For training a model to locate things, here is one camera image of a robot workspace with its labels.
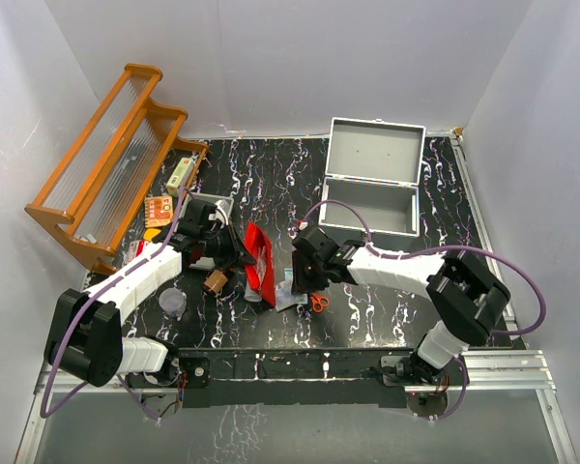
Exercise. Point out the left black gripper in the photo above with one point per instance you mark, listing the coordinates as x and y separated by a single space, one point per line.
237 250

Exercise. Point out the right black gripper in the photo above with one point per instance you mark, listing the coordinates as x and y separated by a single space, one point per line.
301 283

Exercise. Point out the red first aid pouch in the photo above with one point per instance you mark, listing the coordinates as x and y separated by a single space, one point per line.
261 276

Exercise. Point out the teal tape packet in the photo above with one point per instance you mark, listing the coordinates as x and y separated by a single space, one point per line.
285 297

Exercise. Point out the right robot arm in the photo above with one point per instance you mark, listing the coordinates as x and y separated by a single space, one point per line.
468 298

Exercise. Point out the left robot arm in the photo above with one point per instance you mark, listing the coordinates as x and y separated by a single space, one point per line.
85 337

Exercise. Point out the brown medicine bottle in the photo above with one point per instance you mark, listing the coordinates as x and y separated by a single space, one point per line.
215 281

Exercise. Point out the white medicine bottle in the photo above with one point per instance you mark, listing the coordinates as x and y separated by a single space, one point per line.
252 296

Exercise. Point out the red white medicine box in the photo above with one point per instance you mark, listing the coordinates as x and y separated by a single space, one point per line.
135 249

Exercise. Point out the green white medicine box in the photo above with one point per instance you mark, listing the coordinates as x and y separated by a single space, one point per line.
179 176

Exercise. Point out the teal white swab packet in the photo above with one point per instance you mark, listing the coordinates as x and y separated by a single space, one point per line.
290 274

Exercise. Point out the orange scissors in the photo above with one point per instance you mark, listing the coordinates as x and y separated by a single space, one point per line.
318 303

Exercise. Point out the grey plastic tray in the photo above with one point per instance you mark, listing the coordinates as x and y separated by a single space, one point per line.
193 209

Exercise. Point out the clear round container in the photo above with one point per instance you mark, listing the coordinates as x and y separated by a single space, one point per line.
173 302

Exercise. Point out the orange patterned box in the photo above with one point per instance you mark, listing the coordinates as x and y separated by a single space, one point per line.
158 211

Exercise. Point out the grey metal case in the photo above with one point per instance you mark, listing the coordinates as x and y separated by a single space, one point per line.
372 177

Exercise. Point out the wooden shelf rack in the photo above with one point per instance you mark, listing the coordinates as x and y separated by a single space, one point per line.
96 191

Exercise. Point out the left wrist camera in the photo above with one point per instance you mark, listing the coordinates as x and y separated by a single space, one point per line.
214 213

